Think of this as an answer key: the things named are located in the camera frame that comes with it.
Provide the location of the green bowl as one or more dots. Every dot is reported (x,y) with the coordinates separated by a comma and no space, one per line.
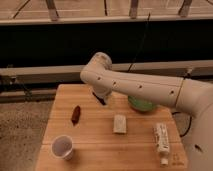
(141,105)

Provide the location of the white tube bottle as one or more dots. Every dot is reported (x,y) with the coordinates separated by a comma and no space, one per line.
(162,143)

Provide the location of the black smartphone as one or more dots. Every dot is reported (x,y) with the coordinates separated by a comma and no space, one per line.
(99,99)

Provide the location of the white sponge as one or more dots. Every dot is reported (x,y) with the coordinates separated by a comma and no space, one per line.
(120,125)

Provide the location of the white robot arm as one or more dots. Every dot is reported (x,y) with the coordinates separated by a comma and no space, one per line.
(186,95)

